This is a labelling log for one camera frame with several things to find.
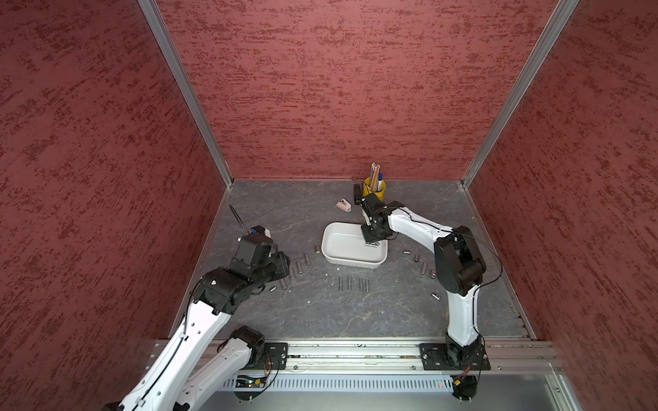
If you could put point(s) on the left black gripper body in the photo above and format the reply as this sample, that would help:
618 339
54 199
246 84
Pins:
274 269

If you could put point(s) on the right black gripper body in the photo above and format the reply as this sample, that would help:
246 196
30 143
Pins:
373 233

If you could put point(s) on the white plastic storage box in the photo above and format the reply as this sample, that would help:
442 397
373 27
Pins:
343 244

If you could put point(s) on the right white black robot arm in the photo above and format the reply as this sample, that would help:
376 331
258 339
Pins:
460 268

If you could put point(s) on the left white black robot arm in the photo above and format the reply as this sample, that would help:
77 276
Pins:
175 381

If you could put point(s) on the yellow pen holder cup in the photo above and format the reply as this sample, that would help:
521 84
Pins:
367 192

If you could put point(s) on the pens in yellow cup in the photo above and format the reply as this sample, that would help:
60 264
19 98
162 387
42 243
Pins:
375 176

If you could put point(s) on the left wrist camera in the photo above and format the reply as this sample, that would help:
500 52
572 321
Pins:
256 248

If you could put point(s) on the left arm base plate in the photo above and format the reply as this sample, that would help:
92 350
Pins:
269 356

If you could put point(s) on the aluminium front rail frame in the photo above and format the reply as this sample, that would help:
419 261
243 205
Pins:
392 366

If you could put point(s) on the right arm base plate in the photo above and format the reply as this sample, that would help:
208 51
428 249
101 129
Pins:
454 358

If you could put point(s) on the left aluminium corner post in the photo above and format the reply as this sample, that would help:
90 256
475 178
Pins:
158 27

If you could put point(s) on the aluminium corner post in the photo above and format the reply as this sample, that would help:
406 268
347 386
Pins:
158 27
547 39

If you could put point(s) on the right aluminium corner post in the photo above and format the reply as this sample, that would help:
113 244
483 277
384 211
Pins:
547 39

